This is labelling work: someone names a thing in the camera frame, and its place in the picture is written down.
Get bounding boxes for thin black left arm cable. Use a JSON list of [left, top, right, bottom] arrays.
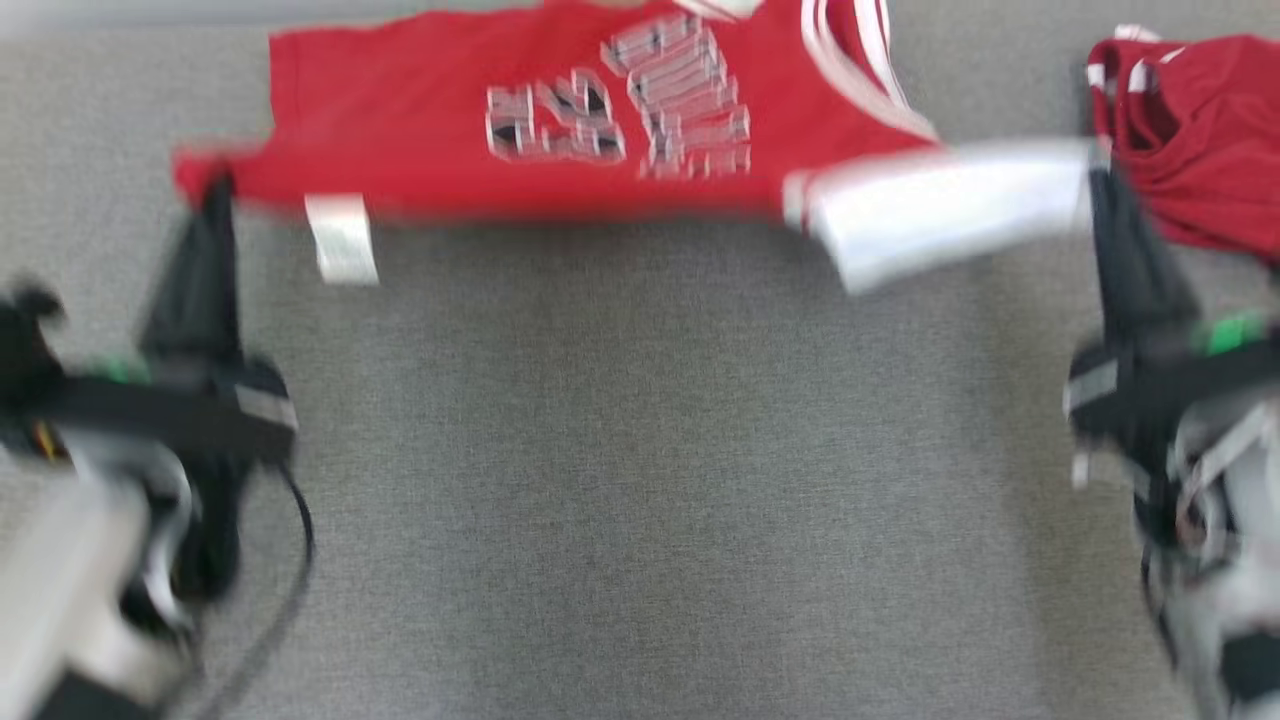
[[195, 462, 318, 720]]

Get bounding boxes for red shorts with white stripe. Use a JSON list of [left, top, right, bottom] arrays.
[[1085, 24, 1280, 267]]

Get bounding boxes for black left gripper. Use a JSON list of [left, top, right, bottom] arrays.
[[0, 172, 300, 471]]

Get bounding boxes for red and white jersey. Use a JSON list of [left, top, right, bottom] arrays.
[[172, 0, 1097, 297]]

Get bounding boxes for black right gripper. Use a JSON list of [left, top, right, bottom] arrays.
[[1062, 165, 1280, 446]]

